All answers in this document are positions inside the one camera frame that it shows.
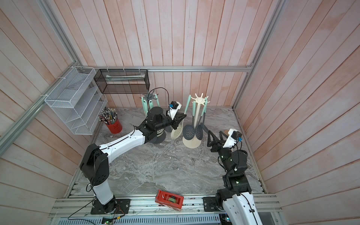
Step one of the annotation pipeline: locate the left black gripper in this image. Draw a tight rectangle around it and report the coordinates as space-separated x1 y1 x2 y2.
155 112 187 130

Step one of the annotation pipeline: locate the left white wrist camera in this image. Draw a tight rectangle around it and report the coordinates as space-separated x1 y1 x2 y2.
167 101 182 120

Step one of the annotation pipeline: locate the grey solid spoon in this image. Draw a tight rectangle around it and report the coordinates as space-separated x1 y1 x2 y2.
142 97 149 116

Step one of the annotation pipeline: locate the red tape dispenser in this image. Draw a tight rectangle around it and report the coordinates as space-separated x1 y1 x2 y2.
155 189 184 212

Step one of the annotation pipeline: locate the red pencil cup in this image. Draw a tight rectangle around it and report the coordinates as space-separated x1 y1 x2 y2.
98 107 122 134

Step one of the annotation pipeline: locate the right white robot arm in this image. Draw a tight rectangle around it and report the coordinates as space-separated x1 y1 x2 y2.
207 128 262 225

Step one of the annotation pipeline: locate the aluminium frame rail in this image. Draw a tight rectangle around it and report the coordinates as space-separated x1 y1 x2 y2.
90 66 252 72

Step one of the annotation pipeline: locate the cream skimmer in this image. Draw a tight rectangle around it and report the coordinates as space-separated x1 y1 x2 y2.
171 95 191 140
149 100 164 137
141 97 148 116

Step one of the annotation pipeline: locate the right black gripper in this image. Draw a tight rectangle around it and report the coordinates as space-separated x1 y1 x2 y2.
209 132 234 176

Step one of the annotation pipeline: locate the black mesh wall basket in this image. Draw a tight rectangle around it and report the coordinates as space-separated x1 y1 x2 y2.
94 68 150 94

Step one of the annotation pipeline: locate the dark grey utensil rack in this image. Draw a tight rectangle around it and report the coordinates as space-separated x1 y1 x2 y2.
143 91 166 144

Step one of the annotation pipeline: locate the white wire mesh shelf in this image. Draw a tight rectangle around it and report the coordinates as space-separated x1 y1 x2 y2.
45 67 107 135

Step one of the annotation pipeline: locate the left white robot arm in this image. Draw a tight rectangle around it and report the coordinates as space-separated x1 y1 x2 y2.
80 101 187 213

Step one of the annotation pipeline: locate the cream utensil rack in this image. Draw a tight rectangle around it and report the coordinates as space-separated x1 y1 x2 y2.
182 93 208 149

